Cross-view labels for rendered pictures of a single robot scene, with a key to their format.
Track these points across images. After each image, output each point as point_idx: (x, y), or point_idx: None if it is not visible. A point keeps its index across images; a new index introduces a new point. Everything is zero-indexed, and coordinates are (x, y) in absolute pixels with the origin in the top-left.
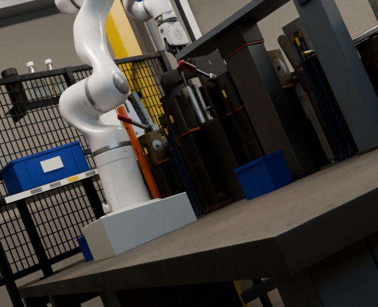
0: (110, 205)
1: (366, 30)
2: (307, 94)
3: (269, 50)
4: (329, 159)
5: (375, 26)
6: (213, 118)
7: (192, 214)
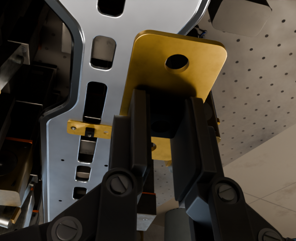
0: None
1: (44, 219)
2: (34, 150)
3: None
4: (55, 87)
5: (43, 222)
6: (6, 40)
7: None
